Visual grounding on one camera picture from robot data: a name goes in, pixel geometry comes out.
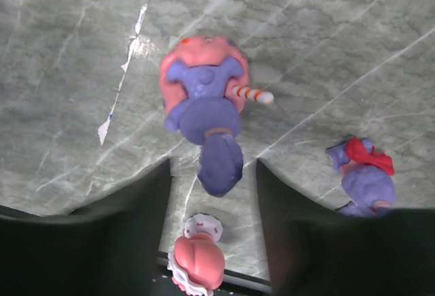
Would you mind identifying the purple bunny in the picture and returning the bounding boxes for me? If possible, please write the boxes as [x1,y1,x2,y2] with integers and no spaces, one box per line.
[159,36,274,197]

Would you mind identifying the pink bunny red bow toy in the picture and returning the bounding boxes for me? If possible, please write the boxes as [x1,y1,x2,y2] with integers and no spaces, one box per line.
[326,137,396,218]

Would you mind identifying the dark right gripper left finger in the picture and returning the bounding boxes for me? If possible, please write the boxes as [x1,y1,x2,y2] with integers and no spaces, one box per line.
[1,160,173,295]

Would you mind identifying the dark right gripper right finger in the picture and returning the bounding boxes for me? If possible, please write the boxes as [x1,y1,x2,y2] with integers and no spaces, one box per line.
[255,160,434,295]

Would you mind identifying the pink white cupcake toy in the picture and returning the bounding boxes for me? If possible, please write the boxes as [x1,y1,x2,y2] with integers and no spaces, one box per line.
[167,214,225,296]

